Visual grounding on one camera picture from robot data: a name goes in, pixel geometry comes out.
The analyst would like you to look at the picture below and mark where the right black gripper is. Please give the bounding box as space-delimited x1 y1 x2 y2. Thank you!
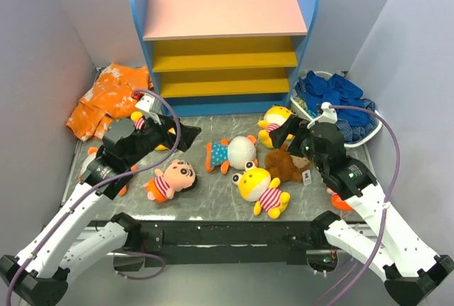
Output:
269 113 327 172

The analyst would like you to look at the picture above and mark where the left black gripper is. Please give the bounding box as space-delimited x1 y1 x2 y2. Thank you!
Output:
125 109 201 167

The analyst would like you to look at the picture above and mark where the yellow frog plush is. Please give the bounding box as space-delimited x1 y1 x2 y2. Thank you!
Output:
232 161 291 219
258 105 294 149
131 111 176 149

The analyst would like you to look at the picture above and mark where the yellow frog plush front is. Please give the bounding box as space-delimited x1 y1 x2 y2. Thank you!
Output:
232 161 291 219

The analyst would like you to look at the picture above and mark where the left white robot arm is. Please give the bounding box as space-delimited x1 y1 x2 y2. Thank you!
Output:
1 116 201 305

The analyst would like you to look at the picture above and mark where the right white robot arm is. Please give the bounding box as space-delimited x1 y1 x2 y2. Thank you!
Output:
270 117 453 305

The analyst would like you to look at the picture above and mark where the blue pink yellow toy shelf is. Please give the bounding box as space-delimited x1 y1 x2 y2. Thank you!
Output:
129 0 319 116

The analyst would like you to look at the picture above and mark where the brown monkey plush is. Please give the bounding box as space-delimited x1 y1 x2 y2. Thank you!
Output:
265 143 311 182

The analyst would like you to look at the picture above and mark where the white plush blue dotted dress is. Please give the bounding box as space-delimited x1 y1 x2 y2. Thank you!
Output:
205 135 258 175

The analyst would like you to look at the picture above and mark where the boy doll striped shirt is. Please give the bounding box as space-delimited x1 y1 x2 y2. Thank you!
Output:
144 159 197 203

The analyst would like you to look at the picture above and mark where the blue clothes pile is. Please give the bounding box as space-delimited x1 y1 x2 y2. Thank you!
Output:
294 71 379 143

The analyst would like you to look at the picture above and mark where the orange white tie-dye cloth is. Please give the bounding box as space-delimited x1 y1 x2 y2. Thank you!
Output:
66 63 153 141

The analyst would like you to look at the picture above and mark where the white plastic laundry basket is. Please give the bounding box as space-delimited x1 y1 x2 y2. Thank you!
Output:
290 78 382 148

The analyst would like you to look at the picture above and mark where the boy doll right side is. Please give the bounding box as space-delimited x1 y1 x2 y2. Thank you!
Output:
326 188 353 212

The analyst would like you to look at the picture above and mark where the plush purple dotted dress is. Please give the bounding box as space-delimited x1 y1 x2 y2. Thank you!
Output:
78 146 127 196

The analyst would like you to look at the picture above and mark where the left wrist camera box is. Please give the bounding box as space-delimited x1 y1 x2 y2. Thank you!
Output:
135 94 162 123

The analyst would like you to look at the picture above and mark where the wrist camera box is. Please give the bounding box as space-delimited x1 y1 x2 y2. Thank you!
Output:
307 102 338 129
135 94 162 123

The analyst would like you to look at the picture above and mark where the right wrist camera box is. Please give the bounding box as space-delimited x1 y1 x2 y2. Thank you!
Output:
307 102 338 129

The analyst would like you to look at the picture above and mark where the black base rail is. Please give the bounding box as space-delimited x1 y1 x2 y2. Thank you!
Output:
121 221 339 266

